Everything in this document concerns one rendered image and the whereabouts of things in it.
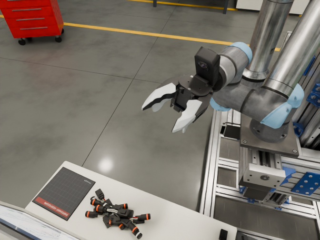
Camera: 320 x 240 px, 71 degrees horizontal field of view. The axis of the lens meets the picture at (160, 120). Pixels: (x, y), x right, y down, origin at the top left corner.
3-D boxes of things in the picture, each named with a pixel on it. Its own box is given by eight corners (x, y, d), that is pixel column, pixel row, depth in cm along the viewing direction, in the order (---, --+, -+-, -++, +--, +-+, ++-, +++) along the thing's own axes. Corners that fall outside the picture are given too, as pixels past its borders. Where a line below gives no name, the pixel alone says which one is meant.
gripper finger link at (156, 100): (141, 124, 48) (176, 110, 52) (143, 105, 44) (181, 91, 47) (135, 114, 50) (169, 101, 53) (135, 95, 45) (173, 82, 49)
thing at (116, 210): (155, 212, 78) (154, 205, 74) (141, 244, 71) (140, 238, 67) (98, 189, 84) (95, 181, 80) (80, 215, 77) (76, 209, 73)
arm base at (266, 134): (249, 114, 104) (255, 97, 97) (284, 120, 101) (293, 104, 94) (249, 138, 93) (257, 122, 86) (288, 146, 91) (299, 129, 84)
